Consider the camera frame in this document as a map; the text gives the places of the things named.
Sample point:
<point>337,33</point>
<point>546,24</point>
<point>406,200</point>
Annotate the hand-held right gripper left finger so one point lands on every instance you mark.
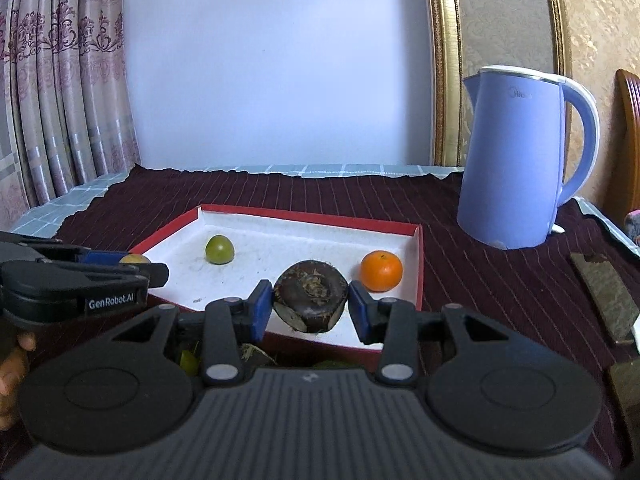
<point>261,311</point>

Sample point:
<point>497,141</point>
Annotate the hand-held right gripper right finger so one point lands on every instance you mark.
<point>359,311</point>

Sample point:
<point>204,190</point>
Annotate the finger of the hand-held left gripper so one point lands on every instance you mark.
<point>145,275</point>
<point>100,258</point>

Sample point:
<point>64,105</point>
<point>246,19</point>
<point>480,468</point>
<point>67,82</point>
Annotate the small yellow fruit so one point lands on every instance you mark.
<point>135,259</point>

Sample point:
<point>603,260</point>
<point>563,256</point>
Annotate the long dark sugarcane piece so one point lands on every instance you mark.
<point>257,354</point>

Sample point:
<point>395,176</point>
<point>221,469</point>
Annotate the dark brown round sugarcane piece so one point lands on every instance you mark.
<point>310,292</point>

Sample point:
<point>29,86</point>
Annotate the red cardboard tray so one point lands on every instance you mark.
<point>300,240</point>

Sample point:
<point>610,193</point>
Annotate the person's left hand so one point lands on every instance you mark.
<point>11,385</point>

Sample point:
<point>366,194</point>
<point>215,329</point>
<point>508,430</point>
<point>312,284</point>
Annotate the orange tangerine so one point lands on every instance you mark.
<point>381,271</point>

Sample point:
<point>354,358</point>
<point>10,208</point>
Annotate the patterned pink curtain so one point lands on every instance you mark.
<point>60,85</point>

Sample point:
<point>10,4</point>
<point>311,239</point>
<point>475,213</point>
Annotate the blue electric kettle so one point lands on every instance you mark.
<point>505,160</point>

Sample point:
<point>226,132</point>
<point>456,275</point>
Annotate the white kettle base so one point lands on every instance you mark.
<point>557,230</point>

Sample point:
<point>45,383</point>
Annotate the brown flat slab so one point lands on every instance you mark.
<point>602,300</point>
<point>627,400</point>

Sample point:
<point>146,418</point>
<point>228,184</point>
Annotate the white paper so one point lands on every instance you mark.
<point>636,335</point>

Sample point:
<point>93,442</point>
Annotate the colourful cloth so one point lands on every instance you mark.
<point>632,227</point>

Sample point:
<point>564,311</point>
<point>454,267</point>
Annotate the wooden furniture piece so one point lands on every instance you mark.
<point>627,160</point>

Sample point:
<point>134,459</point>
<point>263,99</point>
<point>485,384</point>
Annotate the gold framed wall panel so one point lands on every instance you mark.
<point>442,60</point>

